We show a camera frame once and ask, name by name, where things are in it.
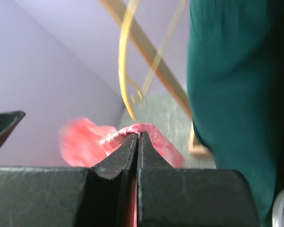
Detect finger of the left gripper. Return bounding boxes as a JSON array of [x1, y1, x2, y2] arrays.
[[0, 110, 26, 148]]

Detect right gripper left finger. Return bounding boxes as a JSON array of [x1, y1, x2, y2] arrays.
[[0, 134, 138, 227]]

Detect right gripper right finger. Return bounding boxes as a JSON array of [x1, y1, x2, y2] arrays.
[[137, 132, 261, 227]]

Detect pink patterned shorts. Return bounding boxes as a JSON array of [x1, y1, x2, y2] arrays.
[[60, 118, 185, 168]]

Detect yellow clothes hanger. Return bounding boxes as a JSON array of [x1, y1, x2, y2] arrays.
[[118, 0, 186, 121]]

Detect teal green shorts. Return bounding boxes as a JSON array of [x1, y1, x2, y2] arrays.
[[187, 0, 284, 227]]

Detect wooden clothes rack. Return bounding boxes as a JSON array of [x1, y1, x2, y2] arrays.
[[99, 0, 213, 158]]

